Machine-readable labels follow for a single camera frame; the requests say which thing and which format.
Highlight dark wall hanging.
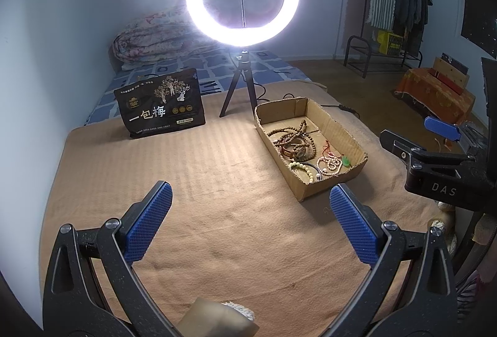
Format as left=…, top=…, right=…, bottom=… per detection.
left=460, top=0, right=497, bottom=60

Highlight black cable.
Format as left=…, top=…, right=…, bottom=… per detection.
left=256, top=87, right=360, bottom=115

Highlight black clothes rack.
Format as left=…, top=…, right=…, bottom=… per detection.
left=344, top=0, right=424, bottom=79

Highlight white bead necklace red cord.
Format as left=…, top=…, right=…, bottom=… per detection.
left=316, top=141, right=344, bottom=173

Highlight brown leather bracelet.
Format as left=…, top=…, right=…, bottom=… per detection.
left=281, top=143, right=311, bottom=163

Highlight folded floral quilt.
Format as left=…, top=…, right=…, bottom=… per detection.
left=112, top=5, right=218, bottom=72

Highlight brown wooden bead necklace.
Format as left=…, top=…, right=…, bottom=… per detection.
left=272, top=120, right=317, bottom=163

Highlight striped cloth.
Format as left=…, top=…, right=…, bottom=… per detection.
left=456, top=271, right=484, bottom=324

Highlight beige cloth bundle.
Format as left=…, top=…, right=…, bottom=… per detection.
left=180, top=298, right=259, bottom=337

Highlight orange cloth covered table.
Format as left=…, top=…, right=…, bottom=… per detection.
left=394, top=67, right=476, bottom=126

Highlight yellow crate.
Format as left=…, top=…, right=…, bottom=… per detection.
left=376, top=30, right=404, bottom=54

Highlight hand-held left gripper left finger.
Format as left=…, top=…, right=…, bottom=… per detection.
left=41, top=181, right=173, bottom=337

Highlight white fluffy item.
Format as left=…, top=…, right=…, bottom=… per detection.
left=428, top=201, right=458, bottom=257

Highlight pale yellow bead bracelet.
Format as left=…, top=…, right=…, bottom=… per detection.
left=288, top=162, right=315, bottom=184

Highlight blue bangle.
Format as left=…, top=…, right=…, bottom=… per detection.
left=302, top=162, right=324, bottom=182

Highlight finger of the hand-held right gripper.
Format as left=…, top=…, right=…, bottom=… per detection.
left=380, top=129, right=476, bottom=171
left=424, top=115, right=486, bottom=151

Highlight dark hanging clothes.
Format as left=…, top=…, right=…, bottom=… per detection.
left=392, top=0, right=432, bottom=58

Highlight white knit cloth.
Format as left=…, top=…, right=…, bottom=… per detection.
left=221, top=300, right=256, bottom=323

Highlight small cardboard box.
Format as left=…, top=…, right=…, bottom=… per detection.
left=432, top=54, right=470, bottom=93

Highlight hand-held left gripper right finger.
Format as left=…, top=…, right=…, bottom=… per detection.
left=329, top=184, right=461, bottom=337

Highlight black snack bag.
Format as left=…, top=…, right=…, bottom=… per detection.
left=113, top=67, right=206, bottom=140

